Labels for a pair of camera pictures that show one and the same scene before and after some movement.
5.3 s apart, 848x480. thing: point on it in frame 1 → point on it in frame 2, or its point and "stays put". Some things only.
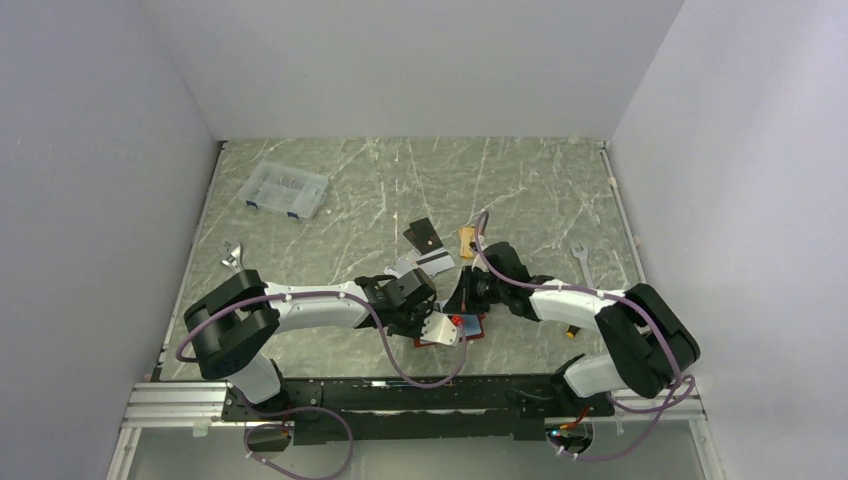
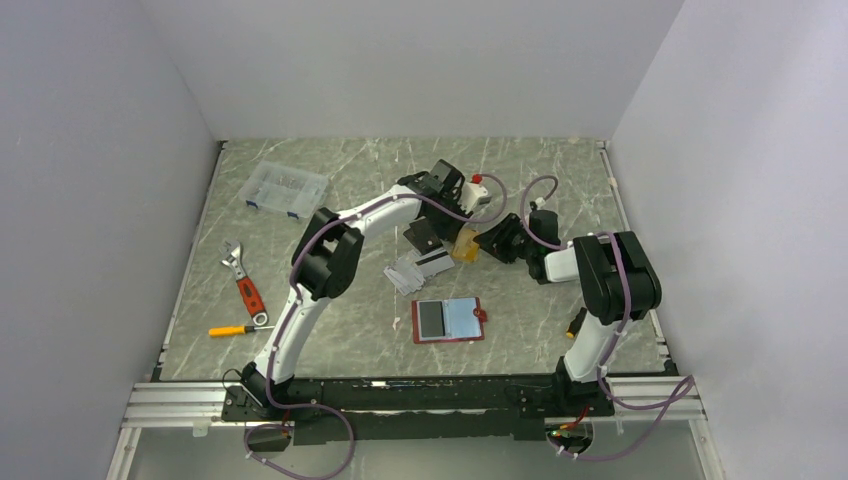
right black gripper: x=462 y=300 → x=495 y=241
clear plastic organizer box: x=275 y=186 stays put
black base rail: x=340 y=409 stays put
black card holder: x=423 y=235 stays put
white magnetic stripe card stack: x=435 y=262 stays put
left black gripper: x=416 y=332 → x=450 y=233
